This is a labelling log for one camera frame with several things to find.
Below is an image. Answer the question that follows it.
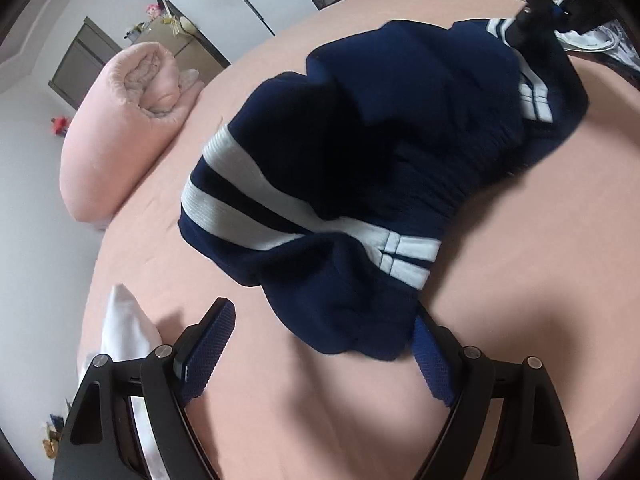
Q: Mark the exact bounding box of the white garment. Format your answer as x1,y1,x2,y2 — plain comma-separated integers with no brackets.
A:
554,26,628,55

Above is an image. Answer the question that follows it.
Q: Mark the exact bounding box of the pink rolled quilt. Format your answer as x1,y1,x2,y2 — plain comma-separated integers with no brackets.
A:
59,41,206,232

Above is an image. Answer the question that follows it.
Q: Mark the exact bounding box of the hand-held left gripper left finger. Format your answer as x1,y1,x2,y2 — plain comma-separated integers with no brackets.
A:
52,297,237,480

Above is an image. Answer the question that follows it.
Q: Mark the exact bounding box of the grey door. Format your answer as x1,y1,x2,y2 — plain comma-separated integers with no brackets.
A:
48,16,127,111

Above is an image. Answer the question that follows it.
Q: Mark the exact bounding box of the white cloth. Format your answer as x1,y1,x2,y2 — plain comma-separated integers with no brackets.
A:
77,284,173,480

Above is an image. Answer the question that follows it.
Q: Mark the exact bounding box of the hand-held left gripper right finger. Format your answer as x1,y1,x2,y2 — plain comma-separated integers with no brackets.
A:
411,310,581,480

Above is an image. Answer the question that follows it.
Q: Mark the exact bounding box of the beige cabinet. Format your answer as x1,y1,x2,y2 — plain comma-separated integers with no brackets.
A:
122,0,232,83

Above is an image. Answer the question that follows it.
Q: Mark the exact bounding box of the navy striped knit sweater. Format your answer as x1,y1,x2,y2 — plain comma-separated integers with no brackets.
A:
177,17,591,363

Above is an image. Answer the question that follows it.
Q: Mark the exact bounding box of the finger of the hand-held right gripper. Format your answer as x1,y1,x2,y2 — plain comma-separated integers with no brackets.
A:
504,0,548,53

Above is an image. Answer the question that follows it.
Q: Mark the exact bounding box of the pink bed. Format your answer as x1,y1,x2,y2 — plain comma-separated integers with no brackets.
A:
80,0,640,480

